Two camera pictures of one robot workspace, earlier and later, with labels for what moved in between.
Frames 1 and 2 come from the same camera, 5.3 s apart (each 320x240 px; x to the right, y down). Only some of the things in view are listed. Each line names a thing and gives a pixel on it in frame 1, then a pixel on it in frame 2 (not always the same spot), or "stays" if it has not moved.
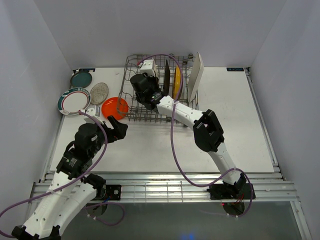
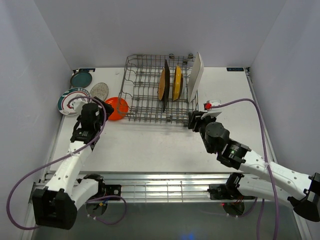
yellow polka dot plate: (176, 82) stays
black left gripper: (120, 129) -> (107, 107)
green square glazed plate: (166, 82) stays
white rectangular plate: (196, 73) stays
